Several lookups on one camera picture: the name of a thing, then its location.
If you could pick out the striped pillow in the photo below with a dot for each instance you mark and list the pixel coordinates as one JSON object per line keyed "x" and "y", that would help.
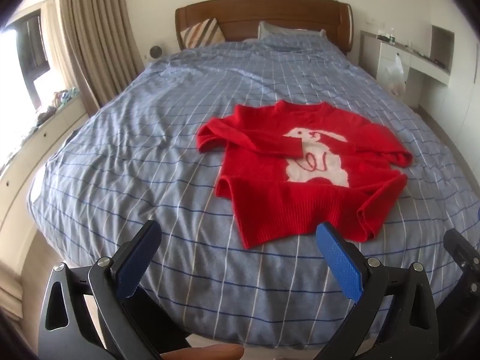
{"x": 200, "y": 33}

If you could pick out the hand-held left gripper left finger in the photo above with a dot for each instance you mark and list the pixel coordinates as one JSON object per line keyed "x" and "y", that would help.
{"x": 137, "y": 258}

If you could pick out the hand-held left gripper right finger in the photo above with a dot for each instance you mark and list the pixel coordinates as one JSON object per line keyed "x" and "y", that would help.
{"x": 341, "y": 262}

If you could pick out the green bottle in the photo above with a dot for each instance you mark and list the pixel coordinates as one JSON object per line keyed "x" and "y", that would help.
{"x": 392, "y": 36}

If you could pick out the pile of clothes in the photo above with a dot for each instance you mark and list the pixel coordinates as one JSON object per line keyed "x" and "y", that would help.
{"x": 62, "y": 97}

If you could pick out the window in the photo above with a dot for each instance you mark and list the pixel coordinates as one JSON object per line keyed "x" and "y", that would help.
{"x": 33, "y": 56}

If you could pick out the grey pillow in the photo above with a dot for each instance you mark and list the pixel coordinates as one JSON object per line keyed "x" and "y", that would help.
{"x": 277, "y": 29}

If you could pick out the blue plaid bed blanket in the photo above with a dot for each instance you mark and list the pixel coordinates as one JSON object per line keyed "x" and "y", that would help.
{"x": 150, "y": 157}

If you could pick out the red sweater with white rabbit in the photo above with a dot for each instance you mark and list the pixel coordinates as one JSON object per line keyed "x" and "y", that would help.
{"x": 270, "y": 180}

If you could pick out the white plastic bag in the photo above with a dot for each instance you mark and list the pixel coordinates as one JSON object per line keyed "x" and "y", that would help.
{"x": 396, "y": 77}

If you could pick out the round grey device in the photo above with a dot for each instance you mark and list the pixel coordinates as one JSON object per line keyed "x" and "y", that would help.
{"x": 155, "y": 51}

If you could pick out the beige curtain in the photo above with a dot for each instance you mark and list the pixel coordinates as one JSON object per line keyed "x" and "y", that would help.
{"x": 97, "y": 26}

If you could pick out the cream window bench cabinet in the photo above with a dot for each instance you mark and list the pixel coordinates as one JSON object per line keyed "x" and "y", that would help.
{"x": 45, "y": 138}

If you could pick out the white desk unit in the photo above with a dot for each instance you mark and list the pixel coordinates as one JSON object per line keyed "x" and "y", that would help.
{"x": 431, "y": 78}

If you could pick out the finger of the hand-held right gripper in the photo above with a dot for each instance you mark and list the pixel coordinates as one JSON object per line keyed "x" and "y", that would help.
{"x": 463, "y": 249}

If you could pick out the wooden bed headboard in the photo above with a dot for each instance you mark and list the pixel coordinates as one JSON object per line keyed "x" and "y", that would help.
{"x": 262, "y": 11}

